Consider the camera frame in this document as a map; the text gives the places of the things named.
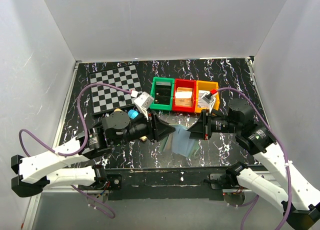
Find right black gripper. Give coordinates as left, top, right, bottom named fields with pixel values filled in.
left=182, top=108, right=241, bottom=140

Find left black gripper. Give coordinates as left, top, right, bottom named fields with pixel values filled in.
left=113, top=107, right=176, bottom=147

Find grey-green card holder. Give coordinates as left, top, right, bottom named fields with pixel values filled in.
left=158, top=124, right=200, bottom=159

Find light blue credit cards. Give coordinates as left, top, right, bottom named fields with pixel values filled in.
left=171, top=124, right=199, bottom=159

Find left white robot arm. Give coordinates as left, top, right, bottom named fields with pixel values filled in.
left=11, top=111, right=175, bottom=198

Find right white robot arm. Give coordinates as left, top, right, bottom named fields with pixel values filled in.
left=188, top=99, right=320, bottom=230

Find white cards in orange bin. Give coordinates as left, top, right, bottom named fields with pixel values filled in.
left=197, top=90, right=216, bottom=109

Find brown cards in red bin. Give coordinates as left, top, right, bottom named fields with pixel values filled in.
left=175, top=87, right=193, bottom=107

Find black cards in green bin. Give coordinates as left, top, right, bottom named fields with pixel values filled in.
left=154, top=81, right=172, bottom=105

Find blue plastic marker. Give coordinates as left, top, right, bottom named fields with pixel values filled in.
left=127, top=109, right=139, bottom=119

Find green plastic bin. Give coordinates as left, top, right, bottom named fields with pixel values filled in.
left=150, top=77, right=175, bottom=111

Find red plastic bin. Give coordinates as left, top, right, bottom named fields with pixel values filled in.
left=172, top=78, right=196, bottom=113

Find orange plastic bin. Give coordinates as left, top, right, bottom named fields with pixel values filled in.
left=195, top=80, right=219, bottom=114

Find black chess pawn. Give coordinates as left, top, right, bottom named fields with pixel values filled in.
left=118, top=95, right=125, bottom=102

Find black front base bar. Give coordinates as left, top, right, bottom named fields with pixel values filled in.
left=77, top=166, right=253, bottom=201

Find black grey chessboard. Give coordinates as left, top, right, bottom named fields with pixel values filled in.
left=89, top=64, right=148, bottom=115

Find cream wooden handle tool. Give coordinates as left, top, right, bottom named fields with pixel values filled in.
left=114, top=108, right=147, bottom=142

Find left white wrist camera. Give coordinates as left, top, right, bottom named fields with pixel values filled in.
left=133, top=91, right=154, bottom=118

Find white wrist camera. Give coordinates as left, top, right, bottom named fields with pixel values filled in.
left=133, top=91, right=154, bottom=118
left=201, top=89, right=218, bottom=113

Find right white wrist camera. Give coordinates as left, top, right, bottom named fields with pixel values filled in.
left=201, top=89, right=218, bottom=113

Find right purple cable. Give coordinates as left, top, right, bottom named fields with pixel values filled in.
left=211, top=87, right=293, bottom=230

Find purple cable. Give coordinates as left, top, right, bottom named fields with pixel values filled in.
left=211, top=87, right=293, bottom=230
left=18, top=81, right=141, bottom=220

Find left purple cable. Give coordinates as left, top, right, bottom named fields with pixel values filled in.
left=18, top=81, right=141, bottom=220

